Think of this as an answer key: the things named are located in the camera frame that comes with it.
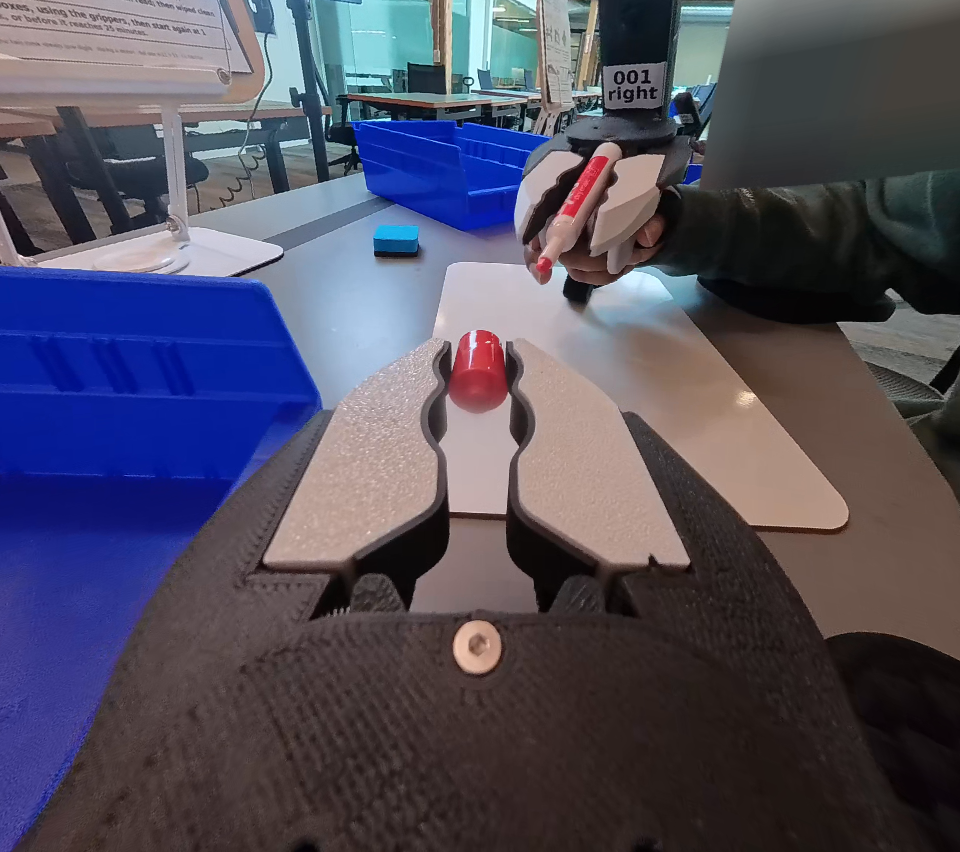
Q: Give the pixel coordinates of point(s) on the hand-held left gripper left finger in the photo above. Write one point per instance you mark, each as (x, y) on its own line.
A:
(352, 462)

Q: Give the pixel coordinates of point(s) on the black tape strip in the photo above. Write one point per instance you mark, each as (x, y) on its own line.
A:
(330, 221)

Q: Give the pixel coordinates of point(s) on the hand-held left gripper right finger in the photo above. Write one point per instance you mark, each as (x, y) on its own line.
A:
(600, 462)

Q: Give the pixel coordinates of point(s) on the black office chair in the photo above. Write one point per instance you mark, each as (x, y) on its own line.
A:
(157, 169)

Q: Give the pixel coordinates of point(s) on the white whiteboard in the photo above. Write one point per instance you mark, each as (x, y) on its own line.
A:
(675, 379)

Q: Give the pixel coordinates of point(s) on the red marker cap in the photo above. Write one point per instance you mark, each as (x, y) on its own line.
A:
(480, 368)

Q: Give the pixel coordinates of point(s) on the blue foam eraser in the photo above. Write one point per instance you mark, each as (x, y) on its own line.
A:
(396, 238)

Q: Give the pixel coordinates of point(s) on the person's right hand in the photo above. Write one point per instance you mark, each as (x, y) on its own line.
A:
(600, 259)

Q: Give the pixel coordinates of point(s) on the person's green sweatshirt torso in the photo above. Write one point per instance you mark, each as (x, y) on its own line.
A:
(937, 432)

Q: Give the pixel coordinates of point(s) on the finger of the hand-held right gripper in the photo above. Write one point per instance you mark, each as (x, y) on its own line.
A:
(630, 206)
(544, 184)

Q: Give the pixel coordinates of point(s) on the red dry erase marker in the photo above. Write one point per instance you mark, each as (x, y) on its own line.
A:
(581, 199)

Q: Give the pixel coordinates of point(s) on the grey mesh office chair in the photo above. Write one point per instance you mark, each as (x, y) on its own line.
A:
(900, 383)

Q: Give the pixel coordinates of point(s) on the blue plastic bin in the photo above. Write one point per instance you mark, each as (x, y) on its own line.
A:
(688, 173)
(112, 454)
(435, 169)

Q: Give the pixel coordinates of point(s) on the black stand pole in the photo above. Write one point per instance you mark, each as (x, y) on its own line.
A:
(311, 101)

